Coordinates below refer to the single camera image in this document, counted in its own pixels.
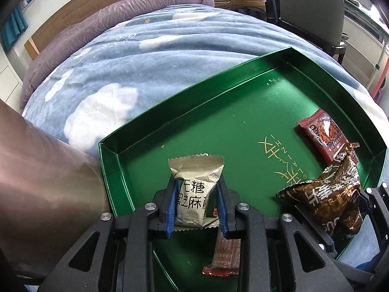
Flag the teal curtain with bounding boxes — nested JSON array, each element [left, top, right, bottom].
[[0, 6, 29, 52]]

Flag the cream pastry packet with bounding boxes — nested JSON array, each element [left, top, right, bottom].
[[168, 154, 225, 228]]

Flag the green tray box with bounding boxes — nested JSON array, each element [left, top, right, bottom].
[[99, 46, 389, 292]]

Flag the dark bag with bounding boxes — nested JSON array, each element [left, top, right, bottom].
[[264, 0, 281, 23]]

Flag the brown snack packet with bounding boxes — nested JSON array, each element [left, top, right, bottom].
[[276, 150, 363, 239]]

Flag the small red noodle snack packet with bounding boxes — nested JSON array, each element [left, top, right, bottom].
[[296, 109, 361, 165]]

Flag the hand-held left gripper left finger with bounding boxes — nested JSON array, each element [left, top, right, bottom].
[[36, 178, 183, 292]]

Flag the white desk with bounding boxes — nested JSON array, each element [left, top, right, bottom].
[[340, 0, 389, 92]]

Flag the bronze and black appliance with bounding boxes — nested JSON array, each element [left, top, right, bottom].
[[0, 99, 111, 283]]

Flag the small red-brown bar packet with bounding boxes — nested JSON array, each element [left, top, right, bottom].
[[202, 208, 242, 278]]

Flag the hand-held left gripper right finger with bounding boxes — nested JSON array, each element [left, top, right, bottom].
[[214, 176, 354, 292]]

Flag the white wardrobe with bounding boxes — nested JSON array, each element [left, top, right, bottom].
[[0, 64, 25, 107]]

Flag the grey office chair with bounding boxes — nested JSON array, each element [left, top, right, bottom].
[[278, 0, 348, 64]]

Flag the blue cloud print blanket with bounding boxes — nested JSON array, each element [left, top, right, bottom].
[[23, 6, 389, 280]]

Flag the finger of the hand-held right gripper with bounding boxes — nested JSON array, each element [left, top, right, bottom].
[[360, 182, 389, 228], [292, 204, 338, 253]]

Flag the wooden headboard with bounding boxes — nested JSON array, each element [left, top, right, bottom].
[[24, 0, 168, 57]]

